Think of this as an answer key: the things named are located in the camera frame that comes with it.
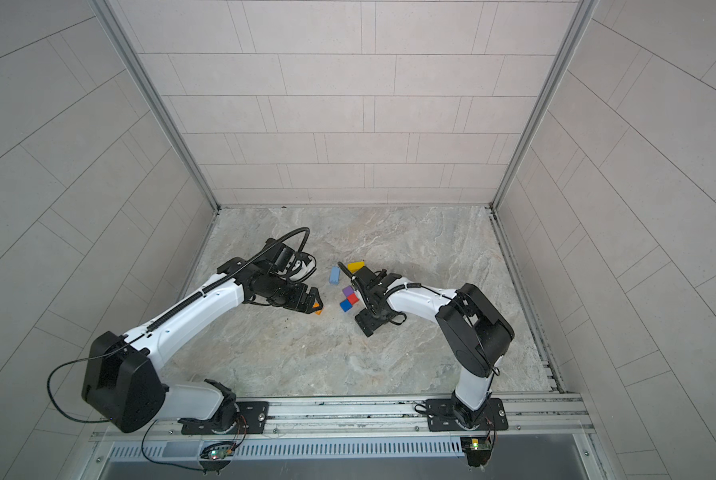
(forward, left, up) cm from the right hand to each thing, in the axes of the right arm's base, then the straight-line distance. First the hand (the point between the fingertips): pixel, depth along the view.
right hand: (373, 323), depth 89 cm
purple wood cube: (+10, +7, +3) cm, 13 cm away
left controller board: (-30, +35, +6) cm, 46 cm away
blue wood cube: (+6, +8, +2) cm, 10 cm away
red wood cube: (+7, +6, +3) cm, 10 cm away
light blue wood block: (+16, +11, +4) cm, 20 cm away
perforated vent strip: (-29, +20, +1) cm, 36 cm away
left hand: (+1, +14, +14) cm, 20 cm away
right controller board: (-32, -22, 0) cm, 39 cm away
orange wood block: (-3, +14, +19) cm, 24 cm away
